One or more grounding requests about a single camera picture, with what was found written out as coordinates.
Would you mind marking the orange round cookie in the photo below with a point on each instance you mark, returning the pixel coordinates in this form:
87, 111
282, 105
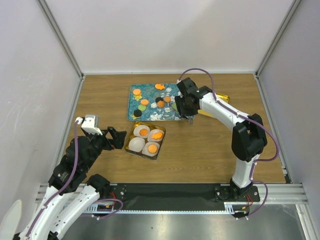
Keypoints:
167, 99
144, 102
136, 92
143, 132

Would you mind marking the gold tin lid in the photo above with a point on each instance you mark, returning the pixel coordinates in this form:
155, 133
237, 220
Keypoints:
223, 97

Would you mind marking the white cable duct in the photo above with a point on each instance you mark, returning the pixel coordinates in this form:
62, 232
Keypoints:
238, 207
100, 208

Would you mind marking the white paper cup bottom-left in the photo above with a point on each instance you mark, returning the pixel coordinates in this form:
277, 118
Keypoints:
136, 144

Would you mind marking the orange round cookie top-left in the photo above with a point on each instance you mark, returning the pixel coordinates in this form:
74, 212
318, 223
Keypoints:
136, 92

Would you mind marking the green round cookie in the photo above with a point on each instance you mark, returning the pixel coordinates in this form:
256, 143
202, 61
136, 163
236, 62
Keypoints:
174, 107
142, 107

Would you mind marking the black round cookie centre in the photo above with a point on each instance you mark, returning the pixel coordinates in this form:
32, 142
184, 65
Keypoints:
158, 99

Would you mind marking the white cable duct right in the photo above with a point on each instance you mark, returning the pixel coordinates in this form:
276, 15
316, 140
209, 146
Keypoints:
238, 207

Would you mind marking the orange round cookie bottom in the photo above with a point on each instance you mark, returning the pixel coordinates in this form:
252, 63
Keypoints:
143, 132

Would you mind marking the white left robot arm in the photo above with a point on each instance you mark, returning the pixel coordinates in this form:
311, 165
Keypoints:
55, 214

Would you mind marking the orange round cookie left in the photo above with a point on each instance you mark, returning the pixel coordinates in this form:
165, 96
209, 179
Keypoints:
144, 102

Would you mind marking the gold cookie tin box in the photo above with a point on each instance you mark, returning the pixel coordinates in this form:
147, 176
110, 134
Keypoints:
131, 136

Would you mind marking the white paper cup bottom-right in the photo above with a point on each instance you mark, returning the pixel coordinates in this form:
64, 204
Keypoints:
145, 149

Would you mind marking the orange fish cookie bottom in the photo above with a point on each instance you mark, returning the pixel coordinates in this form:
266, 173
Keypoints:
157, 136

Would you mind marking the orange fish cookie top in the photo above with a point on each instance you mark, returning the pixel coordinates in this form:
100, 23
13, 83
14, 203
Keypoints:
159, 86

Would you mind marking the orange fish cookie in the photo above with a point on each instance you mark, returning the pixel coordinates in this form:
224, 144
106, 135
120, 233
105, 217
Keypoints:
157, 136
159, 86

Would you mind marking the aluminium frame post right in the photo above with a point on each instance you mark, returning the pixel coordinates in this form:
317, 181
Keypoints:
281, 30

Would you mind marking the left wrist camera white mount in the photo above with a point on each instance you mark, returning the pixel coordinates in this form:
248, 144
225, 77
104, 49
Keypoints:
90, 124

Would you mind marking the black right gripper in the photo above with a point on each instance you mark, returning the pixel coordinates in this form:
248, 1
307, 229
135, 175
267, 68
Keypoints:
182, 112

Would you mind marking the black round cookie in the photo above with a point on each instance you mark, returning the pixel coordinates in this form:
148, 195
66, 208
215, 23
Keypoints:
158, 99
137, 113

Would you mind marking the white cable duct left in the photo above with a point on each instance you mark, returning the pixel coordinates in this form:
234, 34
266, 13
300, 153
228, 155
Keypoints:
100, 208

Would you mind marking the teal floral serving tray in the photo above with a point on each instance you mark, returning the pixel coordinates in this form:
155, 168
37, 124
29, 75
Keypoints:
152, 112

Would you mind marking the aluminium frame post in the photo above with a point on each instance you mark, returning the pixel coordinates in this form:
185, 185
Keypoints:
281, 30
60, 36

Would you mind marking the metal tongs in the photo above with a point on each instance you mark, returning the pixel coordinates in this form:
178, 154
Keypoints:
189, 119

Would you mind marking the black round cookie left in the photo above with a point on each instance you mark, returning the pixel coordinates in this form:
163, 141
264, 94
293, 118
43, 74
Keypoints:
137, 113

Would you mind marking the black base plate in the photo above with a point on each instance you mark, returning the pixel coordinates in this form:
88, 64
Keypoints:
180, 197

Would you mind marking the orange waffle cookie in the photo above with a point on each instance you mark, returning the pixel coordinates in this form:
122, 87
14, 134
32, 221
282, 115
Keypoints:
161, 104
152, 148

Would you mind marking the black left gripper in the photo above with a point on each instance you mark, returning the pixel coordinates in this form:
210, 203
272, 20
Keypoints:
118, 136

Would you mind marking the aluminium frame post left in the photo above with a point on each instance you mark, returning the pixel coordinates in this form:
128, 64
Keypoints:
60, 36

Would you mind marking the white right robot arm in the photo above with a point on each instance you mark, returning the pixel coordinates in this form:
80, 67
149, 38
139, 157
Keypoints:
248, 138

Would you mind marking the orange round cookie centre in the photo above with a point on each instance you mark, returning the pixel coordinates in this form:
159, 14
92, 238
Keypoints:
167, 99

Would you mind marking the white paper cup top-left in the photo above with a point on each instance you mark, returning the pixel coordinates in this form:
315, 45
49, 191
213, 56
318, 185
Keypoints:
138, 128

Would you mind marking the white paper cup top-right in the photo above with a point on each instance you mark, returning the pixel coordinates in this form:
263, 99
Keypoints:
150, 139

